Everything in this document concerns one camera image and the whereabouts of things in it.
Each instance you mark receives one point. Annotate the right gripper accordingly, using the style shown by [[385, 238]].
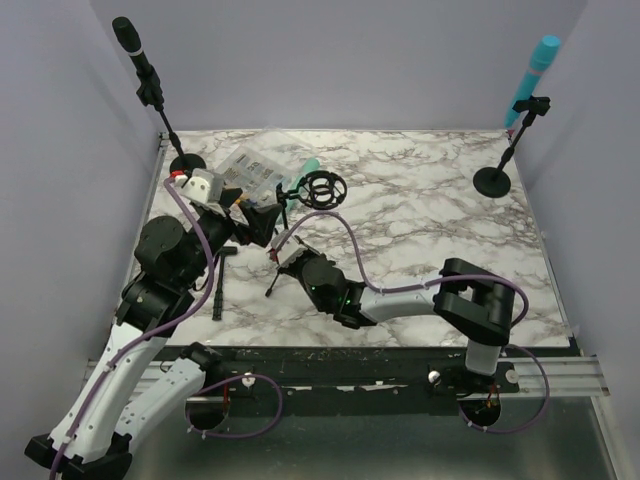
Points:
[[288, 267]]

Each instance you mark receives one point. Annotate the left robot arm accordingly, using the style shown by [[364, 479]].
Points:
[[97, 438]]

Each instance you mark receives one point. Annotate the mint green microphone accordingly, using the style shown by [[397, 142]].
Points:
[[311, 164]]

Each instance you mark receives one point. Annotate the black T-handle tool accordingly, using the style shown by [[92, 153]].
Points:
[[218, 300]]

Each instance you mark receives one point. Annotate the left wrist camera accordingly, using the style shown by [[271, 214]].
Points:
[[202, 187]]

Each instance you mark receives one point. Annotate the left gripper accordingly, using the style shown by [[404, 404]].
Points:
[[262, 222]]

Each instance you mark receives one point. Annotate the cyan blue microphone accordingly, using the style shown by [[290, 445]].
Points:
[[540, 60]]

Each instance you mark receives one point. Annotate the black round-base stand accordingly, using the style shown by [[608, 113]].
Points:
[[150, 94], [494, 182]]

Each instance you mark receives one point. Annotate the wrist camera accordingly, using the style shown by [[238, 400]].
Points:
[[286, 251], [202, 187]]

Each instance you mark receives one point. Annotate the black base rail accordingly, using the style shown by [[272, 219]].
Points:
[[348, 381]]

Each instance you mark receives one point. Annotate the clear plastic screw box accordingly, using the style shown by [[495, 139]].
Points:
[[247, 168]]

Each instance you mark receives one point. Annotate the black microphone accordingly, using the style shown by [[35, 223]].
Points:
[[129, 39]]

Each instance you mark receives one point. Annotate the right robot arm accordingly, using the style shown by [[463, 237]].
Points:
[[478, 304]]

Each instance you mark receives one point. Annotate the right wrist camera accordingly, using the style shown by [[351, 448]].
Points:
[[286, 251]]

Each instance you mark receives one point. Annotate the black tripod shock-mount stand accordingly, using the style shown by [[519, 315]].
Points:
[[320, 191]]

